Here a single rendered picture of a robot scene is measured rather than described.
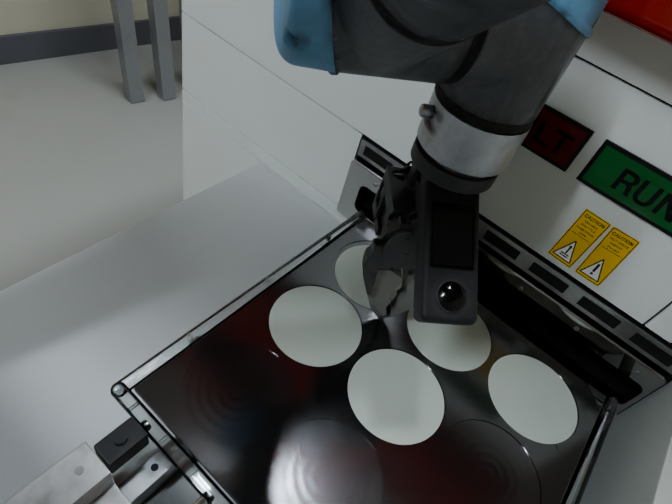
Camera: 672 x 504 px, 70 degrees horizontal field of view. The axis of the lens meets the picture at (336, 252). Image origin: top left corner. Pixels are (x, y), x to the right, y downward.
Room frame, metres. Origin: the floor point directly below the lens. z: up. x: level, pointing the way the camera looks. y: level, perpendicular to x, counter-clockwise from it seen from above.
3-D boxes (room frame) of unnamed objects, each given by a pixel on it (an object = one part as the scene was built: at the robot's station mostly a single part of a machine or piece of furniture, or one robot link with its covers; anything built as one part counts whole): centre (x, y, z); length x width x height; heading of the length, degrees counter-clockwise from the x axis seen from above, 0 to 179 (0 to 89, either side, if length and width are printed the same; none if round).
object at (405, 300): (0.35, -0.08, 0.95); 0.06 x 0.03 x 0.09; 15
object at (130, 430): (0.12, 0.11, 0.90); 0.04 x 0.02 x 0.03; 154
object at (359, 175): (0.44, -0.18, 0.89); 0.44 x 0.02 x 0.10; 64
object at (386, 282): (0.34, -0.05, 0.95); 0.06 x 0.03 x 0.09; 15
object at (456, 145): (0.34, -0.06, 1.14); 0.08 x 0.08 x 0.05
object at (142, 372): (0.32, 0.06, 0.90); 0.37 x 0.01 x 0.01; 154
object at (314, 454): (0.24, -0.10, 0.90); 0.34 x 0.34 x 0.01; 64
